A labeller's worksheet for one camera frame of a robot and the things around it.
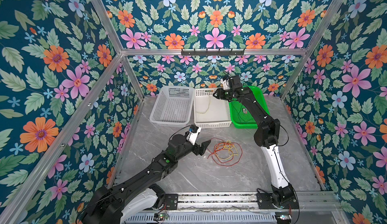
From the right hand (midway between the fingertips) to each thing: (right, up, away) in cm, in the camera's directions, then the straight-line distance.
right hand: (220, 91), depth 99 cm
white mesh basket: (-34, -10, +13) cm, 38 cm away
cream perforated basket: (-7, -14, +10) cm, 18 cm away
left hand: (-10, -26, -22) cm, 36 cm away
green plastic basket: (+16, -17, +9) cm, 25 cm away
